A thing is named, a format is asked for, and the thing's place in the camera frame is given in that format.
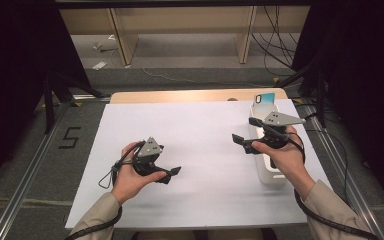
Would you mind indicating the aluminium floor rail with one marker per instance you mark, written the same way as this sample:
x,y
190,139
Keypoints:
x,y
23,186
350,180

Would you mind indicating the white plastic bin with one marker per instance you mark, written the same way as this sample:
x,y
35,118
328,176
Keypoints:
x,y
268,175

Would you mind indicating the white paper scrap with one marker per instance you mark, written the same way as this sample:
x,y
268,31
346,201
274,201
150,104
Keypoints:
x,y
99,65

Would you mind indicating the iridescent phone case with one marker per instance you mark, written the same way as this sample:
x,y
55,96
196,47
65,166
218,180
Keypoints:
x,y
266,100

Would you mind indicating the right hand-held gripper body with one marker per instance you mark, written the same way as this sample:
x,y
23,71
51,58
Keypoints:
x,y
281,119

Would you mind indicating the black curtain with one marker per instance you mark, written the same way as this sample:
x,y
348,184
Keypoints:
x,y
13,83
366,83

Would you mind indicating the person's right hand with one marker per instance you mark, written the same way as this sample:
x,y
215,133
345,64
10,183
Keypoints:
x,y
290,163

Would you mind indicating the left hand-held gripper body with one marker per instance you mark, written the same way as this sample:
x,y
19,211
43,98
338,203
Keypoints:
x,y
150,148

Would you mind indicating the person's left hand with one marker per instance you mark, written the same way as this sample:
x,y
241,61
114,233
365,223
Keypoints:
x,y
128,183

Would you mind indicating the light wooden table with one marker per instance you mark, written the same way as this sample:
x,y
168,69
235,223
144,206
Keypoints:
x,y
180,96

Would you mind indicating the small floor debris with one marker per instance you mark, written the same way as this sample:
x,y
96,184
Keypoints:
x,y
98,45

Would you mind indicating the light wooden desk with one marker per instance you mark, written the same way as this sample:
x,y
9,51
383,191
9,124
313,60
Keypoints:
x,y
186,20

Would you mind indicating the black metal stand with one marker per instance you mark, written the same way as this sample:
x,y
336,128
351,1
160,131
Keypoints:
x,y
319,100
49,106

